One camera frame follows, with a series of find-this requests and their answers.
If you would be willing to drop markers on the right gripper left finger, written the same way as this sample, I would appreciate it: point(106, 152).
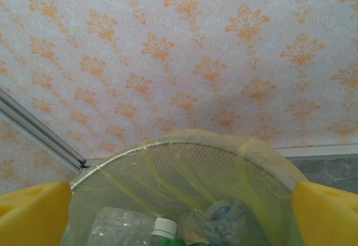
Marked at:
point(30, 218)

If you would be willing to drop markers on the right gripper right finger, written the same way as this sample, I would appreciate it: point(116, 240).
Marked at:
point(327, 221)

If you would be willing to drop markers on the clear slim bottle blue cap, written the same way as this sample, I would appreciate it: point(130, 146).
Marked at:
point(120, 226)

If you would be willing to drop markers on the crushed clear bottle blue cap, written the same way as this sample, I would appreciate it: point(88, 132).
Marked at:
point(223, 215)

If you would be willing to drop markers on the small green label clear bottle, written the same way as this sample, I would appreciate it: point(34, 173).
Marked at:
point(165, 226)

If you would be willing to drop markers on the yellow trash bin with liner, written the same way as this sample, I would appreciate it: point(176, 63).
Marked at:
point(279, 156)

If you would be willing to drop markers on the round mesh waste bin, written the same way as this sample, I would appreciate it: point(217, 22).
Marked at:
point(218, 156)

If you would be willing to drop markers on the aluminium table end rail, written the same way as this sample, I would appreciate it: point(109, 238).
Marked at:
point(321, 150)

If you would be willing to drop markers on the aluminium frame post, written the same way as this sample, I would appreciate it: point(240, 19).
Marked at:
point(42, 131)

